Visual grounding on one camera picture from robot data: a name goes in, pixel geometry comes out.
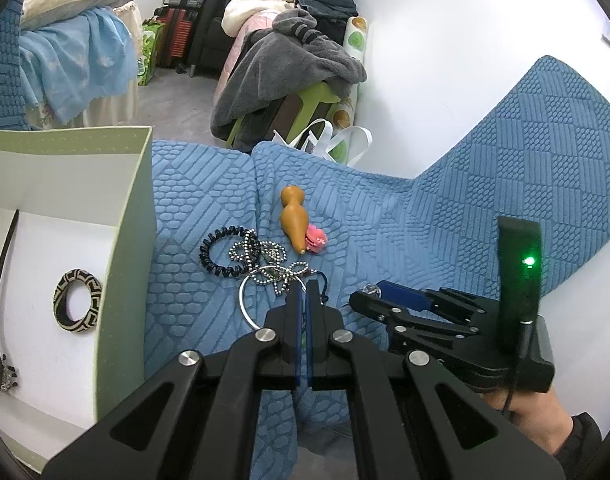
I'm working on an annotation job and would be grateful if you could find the pink hat hair clip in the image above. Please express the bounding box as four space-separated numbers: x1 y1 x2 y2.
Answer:
305 224 328 254

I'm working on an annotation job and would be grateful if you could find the silver ring bead chain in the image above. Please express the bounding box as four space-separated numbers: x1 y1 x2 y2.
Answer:
228 228 331 332

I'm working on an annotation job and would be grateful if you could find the orange gourd pendant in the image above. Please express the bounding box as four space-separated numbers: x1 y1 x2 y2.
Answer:
279 185 309 255

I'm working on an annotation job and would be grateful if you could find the patterned black beige bangle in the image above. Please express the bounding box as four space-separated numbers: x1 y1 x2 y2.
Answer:
52 269 104 334

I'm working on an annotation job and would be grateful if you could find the right hand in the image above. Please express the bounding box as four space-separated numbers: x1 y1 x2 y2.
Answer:
508 387 584 455

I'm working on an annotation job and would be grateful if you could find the white tote bag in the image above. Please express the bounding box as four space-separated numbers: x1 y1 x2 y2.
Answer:
271 118 373 167

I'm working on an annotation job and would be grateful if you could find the green dotted rolled mat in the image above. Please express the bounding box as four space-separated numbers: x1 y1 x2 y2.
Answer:
329 15 368 164

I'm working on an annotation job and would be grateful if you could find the green plastic stool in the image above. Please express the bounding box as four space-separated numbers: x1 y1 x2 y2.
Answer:
226 82 341 151

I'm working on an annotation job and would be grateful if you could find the green open cardboard box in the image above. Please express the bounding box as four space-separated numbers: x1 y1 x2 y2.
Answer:
0 127 156 470

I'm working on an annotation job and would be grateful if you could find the grey fleece blanket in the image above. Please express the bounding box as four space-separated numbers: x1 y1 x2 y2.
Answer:
211 9 353 140

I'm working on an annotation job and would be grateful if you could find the red suitcase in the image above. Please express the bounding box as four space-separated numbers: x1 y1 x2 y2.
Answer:
154 6 199 68

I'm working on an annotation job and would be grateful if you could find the light blue bed sheet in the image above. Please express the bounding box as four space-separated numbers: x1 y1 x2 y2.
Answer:
20 8 137 129

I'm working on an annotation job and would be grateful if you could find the black coil hair tie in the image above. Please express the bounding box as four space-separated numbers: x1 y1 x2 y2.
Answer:
199 225 262 280

